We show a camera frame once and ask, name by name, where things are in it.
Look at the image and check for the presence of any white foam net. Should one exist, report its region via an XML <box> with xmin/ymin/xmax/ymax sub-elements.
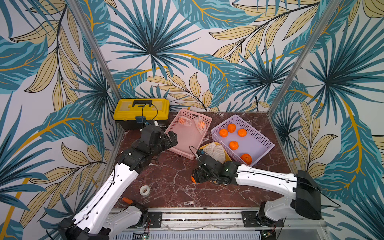
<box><xmin>202</xmin><ymin>142</ymin><xmax>216</xmax><ymax>156</ymax></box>
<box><xmin>210</xmin><ymin>145</ymin><xmax>226</xmax><ymax>164</ymax></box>

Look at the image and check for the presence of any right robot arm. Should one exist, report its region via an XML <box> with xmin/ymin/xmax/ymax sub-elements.
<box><xmin>191</xmin><ymin>150</ymin><xmax>322</xmax><ymax>227</ymax></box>

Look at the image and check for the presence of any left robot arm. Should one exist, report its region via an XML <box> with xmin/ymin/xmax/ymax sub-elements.
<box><xmin>57</xmin><ymin>125</ymin><xmax>178</xmax><ymax>240</ymax></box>

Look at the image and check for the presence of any pink perforated basket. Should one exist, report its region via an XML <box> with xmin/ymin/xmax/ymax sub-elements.
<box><xmin>166</xmin><ymin>109</ymin><xmax>212</xmax><ymax>160</ymax></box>

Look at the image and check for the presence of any yellow plastic tub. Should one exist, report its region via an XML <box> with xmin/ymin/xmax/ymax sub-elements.
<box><xmin>199</xmin><ymin>142</ymin><xmax>231</xmax><ymax>162</ymax></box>

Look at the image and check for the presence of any purple perforated basket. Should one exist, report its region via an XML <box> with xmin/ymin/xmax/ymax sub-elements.
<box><xmin>211</xmin><ymin>115</ymin><xmax>275</xmax><ymax>167</ymax></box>

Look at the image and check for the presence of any yellow black toolbox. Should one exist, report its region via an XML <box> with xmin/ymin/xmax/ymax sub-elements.
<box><xmin>113</xmin><ymin>99</ymin><xmax>170</xmax><ymax>131</ymax></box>

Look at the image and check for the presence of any white tape roll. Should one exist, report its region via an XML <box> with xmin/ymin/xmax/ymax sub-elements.
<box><xmin>140</xmin><ymin>185</ymin><xmax>150</xmax><ymax>197</ymax></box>

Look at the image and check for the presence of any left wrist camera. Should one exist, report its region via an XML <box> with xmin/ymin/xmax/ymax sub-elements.
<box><xmin>142</xmin><ymin>117</ymin><xmax>159</xmax><ymax>129</ymax></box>

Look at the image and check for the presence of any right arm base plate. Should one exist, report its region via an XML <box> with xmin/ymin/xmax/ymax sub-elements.
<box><xmin>241</xmin><ymin>211</ymin><xmax>284</xmax><ymax>228</ymax></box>

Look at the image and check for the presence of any aluminium front rail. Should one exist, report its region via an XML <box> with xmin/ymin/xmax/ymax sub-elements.
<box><xmin>113</xmin><ymin>207</ymin><xmax>331</xmax><ymax>240</ymax></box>

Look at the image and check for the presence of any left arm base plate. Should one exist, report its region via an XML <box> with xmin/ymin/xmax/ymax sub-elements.
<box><xmin>135</xmin><ymin>212</ymin><xmax>163</xmax><ymax>229</ymax></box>

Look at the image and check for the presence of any orange handled screwdriver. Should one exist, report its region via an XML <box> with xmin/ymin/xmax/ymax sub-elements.
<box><xmin>122</xmin><ymin>197</ymin><xmax>134</xmax><ymax>205</ymax></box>

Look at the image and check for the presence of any left aluminium corner post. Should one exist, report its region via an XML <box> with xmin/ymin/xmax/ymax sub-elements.
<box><xmin>67</xmin><ymin>0</ymin><xmax>122</xmax><ymax>101</ymax></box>

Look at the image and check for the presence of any aluminium corner post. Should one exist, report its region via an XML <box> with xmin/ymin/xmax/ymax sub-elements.
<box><xmin>267</xmin><ymin>0</ymin><xmax>343</xmax><ymax>116</ymax></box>
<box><xmin>67</xmin><ymin>0</ymin><xmax>122</xmax><ymax>101</ymax></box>

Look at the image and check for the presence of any right aluminium corner post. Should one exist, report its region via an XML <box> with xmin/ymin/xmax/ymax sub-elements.
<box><xmin>267</xmin><ymin>0</ymin><xmax>343</xmax><ymax>116</ymax></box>

